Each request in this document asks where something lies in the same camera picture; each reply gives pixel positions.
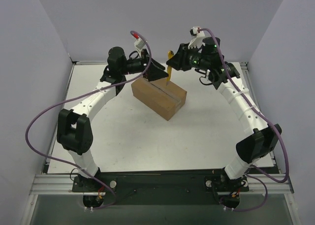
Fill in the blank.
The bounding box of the yellow utility knife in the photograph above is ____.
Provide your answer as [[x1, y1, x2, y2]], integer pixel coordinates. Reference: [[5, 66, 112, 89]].
[[166, 50, 174, 85]]

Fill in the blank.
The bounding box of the brown cardboard express box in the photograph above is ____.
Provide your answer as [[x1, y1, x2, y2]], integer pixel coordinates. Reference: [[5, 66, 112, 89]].
[[131, 78, 187, 121]]

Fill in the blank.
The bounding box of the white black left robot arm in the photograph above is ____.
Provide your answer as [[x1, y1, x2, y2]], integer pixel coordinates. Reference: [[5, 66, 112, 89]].
[[57, 46, 168, 192]]

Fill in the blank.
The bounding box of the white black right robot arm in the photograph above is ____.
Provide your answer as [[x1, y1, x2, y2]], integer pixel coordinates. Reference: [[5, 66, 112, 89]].
[[166, 37, 282, 180]]

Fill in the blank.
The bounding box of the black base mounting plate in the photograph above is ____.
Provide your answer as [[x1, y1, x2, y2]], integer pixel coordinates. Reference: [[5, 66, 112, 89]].
[[72, 169, 249, 208]]

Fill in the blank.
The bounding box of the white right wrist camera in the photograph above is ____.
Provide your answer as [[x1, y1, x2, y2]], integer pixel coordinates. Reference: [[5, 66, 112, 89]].
[[188, 26, 206, 49]]

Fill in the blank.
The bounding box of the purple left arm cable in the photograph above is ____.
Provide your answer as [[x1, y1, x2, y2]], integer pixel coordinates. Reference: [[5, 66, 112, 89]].
[[25, 31, 152, 210]]

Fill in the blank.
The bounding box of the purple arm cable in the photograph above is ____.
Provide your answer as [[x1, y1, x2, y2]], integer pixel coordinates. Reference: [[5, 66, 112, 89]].
[[199, 28, 289, 212], [25, 31, 152, 210]]

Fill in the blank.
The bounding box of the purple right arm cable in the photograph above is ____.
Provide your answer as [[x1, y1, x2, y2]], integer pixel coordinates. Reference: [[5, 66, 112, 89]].
[[199, 28, 289, 212]]

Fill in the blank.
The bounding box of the aluminium front frame rail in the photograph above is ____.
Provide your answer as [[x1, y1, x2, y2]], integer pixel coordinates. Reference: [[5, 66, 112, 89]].
[[30, 174, 294, 195]]

